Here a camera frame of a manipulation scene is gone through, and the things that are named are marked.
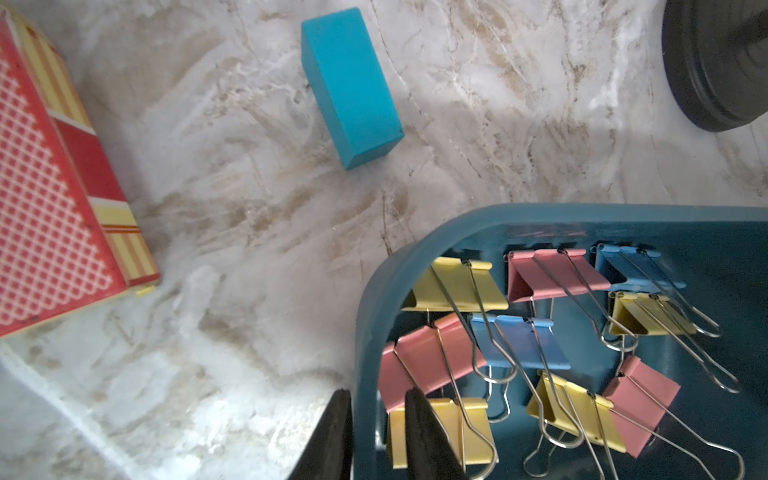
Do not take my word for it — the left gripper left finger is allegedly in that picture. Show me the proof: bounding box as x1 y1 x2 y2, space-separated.
289 389 353 480

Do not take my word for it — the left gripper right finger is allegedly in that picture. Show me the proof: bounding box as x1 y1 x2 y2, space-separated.
405 388 467 480

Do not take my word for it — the teal plastic storage box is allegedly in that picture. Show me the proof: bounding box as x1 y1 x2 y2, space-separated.
353 204 767 479

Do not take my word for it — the yellow binder clip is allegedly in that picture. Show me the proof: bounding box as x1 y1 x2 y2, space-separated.
386 398 495 470
400 256 518 385
603 292 741 394
526 370 628 473

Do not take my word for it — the pink binder clip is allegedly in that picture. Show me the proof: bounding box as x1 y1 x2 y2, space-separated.
603 355 746 479
504 248 639 353
377 311 499 480

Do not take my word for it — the blue binder clip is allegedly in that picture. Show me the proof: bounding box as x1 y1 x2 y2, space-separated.
594 243 722 338
469 313 586 450

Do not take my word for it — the red patterned card box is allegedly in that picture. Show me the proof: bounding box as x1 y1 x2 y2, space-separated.
1 7 161 336

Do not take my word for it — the teal rectangular block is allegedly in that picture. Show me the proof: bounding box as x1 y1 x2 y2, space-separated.
301 8 405 171

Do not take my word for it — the microphone on black stand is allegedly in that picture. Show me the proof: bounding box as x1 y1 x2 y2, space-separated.
661 0 767 132

